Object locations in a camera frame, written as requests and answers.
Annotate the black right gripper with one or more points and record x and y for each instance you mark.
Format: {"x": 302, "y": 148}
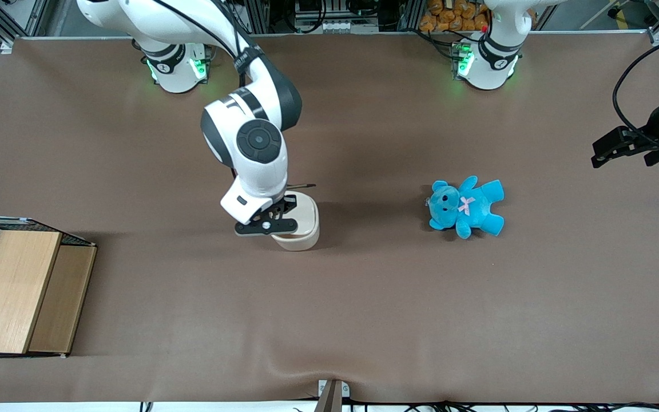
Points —
{"x": 285, "y": 202}

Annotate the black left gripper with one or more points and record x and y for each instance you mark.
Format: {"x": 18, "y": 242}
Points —
{"x": 654, "y": 130}

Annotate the white lidded trash can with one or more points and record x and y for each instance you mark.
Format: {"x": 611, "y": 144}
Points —
{"x": 306, "y": 220}

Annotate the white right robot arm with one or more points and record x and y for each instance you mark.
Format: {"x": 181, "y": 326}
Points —
{"x": 249, "y": 131}

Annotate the brown table cover cloth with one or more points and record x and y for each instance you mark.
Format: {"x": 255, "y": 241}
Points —
{"x": 364, "y": 297}

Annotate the blue teddy bear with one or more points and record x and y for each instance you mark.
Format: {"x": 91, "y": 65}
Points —
{"x": 467, "y": 206}

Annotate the white terminal block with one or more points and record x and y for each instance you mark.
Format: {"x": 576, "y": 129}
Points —
{"x": 349, "y": 26}

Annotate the orange plush toys pile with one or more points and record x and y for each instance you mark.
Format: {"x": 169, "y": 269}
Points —
{"x": 455, "y": 14}

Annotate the wooden shelf box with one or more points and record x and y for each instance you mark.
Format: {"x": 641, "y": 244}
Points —
{"x": 15, "y": 292}

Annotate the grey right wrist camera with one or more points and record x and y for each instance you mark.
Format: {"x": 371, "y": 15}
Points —
{"x": 266, "y": 228}

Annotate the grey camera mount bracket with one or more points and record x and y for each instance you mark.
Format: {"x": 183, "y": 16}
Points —
{"x": 332, "y": 395}

